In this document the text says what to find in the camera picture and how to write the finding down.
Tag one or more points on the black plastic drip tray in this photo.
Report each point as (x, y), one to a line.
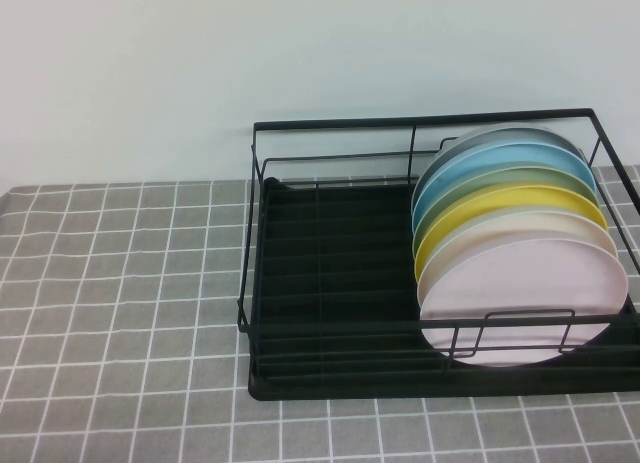
(350, 390)

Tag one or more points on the cream plate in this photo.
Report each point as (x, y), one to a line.
(500, 233)

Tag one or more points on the grey checked tablecloth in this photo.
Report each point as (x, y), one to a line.
(100, 333)

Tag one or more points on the blue plate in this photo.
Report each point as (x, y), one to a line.
(490, 158)

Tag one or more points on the grey plate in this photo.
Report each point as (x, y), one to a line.
(500, 135)

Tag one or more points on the pink plate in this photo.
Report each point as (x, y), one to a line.
(520, 288)

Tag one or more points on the yellow plate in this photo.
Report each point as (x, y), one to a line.
(500, 200)

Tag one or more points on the green plate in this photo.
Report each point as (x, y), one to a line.
(500, 179)

